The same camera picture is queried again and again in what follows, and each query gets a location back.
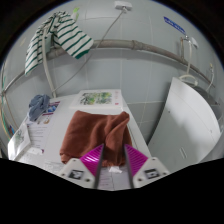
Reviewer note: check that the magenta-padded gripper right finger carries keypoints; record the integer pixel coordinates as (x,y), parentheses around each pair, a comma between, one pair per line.
(136,161)

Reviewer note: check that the blue wall sign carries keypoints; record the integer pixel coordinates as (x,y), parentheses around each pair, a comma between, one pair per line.
(174,25)

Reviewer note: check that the white wall socket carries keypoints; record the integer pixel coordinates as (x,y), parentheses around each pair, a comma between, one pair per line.
(123,5)

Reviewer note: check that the green white striped shirt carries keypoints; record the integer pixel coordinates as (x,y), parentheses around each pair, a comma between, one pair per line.
(71,36)

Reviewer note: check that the white printed paper sheet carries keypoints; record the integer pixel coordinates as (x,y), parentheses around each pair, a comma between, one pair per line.
(38,136)

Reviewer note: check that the large booklet with green picture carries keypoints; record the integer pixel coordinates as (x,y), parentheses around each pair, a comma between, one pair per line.
(19,141)

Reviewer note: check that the brown towel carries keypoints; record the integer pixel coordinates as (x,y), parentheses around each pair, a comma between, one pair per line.
(93,133)

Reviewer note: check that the grey horizontal wall pipe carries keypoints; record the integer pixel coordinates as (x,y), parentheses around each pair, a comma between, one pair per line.
(133,44)

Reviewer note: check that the metal wall tap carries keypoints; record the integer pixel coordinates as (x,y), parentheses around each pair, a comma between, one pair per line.
(188,40)

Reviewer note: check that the colourful printed leaflet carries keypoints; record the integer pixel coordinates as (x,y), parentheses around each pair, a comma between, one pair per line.
(50,111)

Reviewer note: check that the small booklet with green picture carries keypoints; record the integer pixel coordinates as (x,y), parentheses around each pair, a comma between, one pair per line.
(96,98)

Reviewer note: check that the white appliance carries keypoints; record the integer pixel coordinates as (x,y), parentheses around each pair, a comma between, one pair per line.
(186,126)

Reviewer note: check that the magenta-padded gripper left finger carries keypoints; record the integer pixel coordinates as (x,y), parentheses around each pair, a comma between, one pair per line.
(91,160)

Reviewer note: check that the grey printed sheet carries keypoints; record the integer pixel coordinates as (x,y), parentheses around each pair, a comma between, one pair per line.
(113,180)

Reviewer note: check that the crumpled blue cloth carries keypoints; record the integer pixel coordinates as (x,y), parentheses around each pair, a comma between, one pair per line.
(38,105)

